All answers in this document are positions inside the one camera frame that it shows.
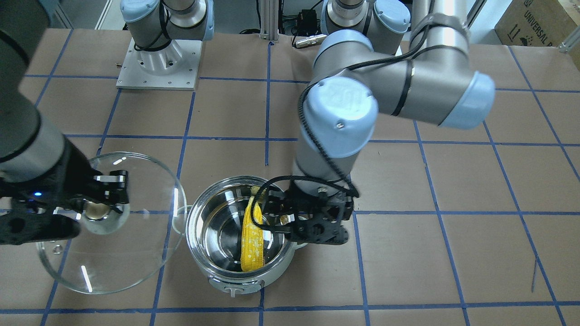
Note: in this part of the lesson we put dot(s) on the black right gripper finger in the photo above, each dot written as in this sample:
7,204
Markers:
93,209
112,189

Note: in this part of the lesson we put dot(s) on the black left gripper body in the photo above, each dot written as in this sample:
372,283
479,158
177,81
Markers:
275,204

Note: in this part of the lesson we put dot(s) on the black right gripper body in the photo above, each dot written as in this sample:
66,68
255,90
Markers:
74,177

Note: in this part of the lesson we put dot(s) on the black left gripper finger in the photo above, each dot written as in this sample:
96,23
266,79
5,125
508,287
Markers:
285,229
275,202

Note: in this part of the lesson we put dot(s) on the yellow corn cob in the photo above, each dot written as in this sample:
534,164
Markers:
252,237

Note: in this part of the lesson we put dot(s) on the glass pot lid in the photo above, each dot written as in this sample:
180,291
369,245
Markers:
112,254

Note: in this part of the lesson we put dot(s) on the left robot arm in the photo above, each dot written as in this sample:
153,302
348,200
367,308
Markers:
378,57

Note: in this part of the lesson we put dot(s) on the pale green cooking pot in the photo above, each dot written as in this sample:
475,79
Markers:
214,237

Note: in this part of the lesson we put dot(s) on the silver metal connector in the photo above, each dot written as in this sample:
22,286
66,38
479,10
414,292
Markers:
309,41

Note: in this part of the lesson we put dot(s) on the black power adapter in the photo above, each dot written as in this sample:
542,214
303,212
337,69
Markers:
307,23

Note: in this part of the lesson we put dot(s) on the cardboard box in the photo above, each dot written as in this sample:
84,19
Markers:
537,22

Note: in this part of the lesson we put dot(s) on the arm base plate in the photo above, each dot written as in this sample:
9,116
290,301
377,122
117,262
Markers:
173,68

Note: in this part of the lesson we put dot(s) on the aluminium frame post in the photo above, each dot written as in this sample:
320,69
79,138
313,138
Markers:
269,16

